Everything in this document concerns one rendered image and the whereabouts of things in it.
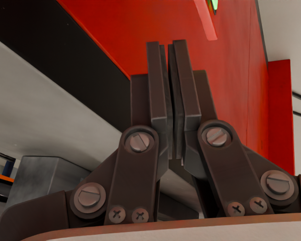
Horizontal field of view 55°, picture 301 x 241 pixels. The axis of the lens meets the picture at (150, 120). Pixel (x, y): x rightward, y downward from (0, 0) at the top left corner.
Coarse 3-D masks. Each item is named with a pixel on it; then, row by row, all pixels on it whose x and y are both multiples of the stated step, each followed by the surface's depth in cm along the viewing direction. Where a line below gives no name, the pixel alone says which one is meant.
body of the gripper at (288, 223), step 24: (240, 216) 7; (264, 216) 7; (288, 216) 7; (24, 240) 7; (48, 240) 7; (72, 240) 6; (96, 240) 6; (120, 240) 6; (144, 240) 6; (168, 240) 6; (192, 240) 6; (216, 240) 6; (240, 240) 6; (264, 240) 6; (288, 240) 6
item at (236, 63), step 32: (64, 0) 17; (96, 0) 20; (128, 0) 24; (160, 0) 29; (192, 0) 39; (224, 0) 57; (256, 0) 111; (96, 32) 20; (128, 32) 23; (160, 32) 29; (192, 32) 38; (224, 32) 56; (256, 32) 104; (128, 64) 23; (192, 64) 38; (224, 64) 55; (256, 64) 100; (224, 96) 54; (256, 96) 97; (256, 128) 94
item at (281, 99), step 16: (272, 64) 148; (288, 64) 144; (272, 80) 144; (288, 80) 140; (272, 96) 140; (288, 96) 137; (272, 112) 137; (288, 112) 134; (272, 128) 134; (288, 128) 131; (272, 144) 131; (288, 144) 128; (272, 160) 128; (288, 160) 125
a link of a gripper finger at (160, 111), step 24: (144, 96) 11; (168, 96) 10; (144, 120) 10; (168, 120) 9; (168, 144) 9; (96, 168) 9; (168, 168) 10; (72, 192) 8; (96, 192) 8; (96, 216) 8
